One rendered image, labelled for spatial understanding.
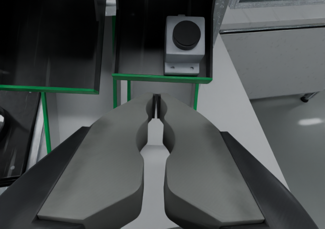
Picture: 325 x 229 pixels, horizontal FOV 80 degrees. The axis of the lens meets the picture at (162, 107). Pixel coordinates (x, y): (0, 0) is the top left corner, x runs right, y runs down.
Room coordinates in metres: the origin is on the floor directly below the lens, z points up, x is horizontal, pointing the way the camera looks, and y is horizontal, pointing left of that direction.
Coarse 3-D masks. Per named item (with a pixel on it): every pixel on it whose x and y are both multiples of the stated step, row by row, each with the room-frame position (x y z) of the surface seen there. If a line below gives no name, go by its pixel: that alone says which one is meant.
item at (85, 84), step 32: (0, 0) 0.23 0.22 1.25; (32, 0) 0.25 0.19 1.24; (64, 0) 0.26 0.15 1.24; (96, 0) 0.23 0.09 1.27; (0, 32) 0.20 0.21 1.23; (32, 32) 0.21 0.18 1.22; (64, 32) 0.21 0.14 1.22; (96, 32) 0.20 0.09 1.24; (0, 64) 0.16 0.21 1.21; (32, 64) 0.17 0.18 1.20; (64, 64) 0.17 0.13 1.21; (96, 64) 0.17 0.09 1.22
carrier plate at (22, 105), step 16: (0, 96) 0.26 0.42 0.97; (16, 96) 0.26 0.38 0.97; (32, 96) 0.27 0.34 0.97; (16, 112) 0.22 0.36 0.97; (32, 112) 0.22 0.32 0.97; (16, 128) 0.17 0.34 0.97; (32, 128) 0.18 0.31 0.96; (0, 144) 0.13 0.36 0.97; (16, 144) 0.13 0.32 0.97; (0, 160) 0.10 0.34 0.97; (16, 160) 0.10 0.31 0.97; (0, 176) 0.07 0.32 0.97; (16, 176) 0.07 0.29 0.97
